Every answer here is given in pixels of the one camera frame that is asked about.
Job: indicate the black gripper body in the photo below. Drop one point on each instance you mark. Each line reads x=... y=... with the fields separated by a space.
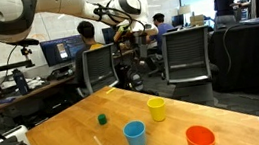
x=138 y=40

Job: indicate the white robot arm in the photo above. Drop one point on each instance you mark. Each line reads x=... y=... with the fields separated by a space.
x=60 y=2

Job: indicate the person in yellow shirt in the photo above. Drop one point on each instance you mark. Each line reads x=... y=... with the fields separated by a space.
x=86 y=31

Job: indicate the grey mesh office chair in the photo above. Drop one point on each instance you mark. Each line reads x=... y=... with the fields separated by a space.
x=99 y=66
x=185 y=51

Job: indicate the green cylinder block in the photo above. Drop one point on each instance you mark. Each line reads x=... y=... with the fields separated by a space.
x=102 y=119

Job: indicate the long wooden desk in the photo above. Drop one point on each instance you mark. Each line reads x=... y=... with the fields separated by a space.
x=37 y=89

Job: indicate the person in dark top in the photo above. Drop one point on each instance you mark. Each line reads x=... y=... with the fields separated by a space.
x=224 y=2

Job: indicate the small cardboard box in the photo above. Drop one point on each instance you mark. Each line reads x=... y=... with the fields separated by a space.
x=196 y=20

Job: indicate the dark backpack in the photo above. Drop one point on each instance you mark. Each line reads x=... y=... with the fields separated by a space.
x=134 y=80

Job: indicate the white table lamp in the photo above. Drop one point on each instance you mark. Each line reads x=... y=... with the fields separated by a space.
x=184 y=9

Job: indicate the person in purple shirt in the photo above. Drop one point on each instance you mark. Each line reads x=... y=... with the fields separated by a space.
x=164 y=31

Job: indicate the yellow tape strip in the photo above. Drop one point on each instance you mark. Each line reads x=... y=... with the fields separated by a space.
x=110 y=90

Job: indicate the dark blue water bottle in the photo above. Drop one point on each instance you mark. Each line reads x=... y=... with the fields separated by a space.
x=20 y=83

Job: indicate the white crumpled item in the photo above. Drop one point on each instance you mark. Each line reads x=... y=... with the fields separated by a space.
x=35 y=83

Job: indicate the black cloth covered table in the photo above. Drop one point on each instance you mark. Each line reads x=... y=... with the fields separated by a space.
x=244 y=54

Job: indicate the yellow wrist camera mount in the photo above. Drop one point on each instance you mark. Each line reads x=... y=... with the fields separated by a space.
x=121 y=33

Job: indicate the wide monitor with code windows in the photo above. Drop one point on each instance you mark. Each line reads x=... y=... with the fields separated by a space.
x=56 y=52

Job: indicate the blue plastic cup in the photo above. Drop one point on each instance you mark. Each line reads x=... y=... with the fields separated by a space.
x=135 y=140

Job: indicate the yellow plastic cup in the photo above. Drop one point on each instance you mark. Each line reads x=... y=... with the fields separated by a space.
x=157 y=112

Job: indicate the distant black monitor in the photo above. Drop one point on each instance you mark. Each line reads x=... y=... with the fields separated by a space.
x=177 y=20

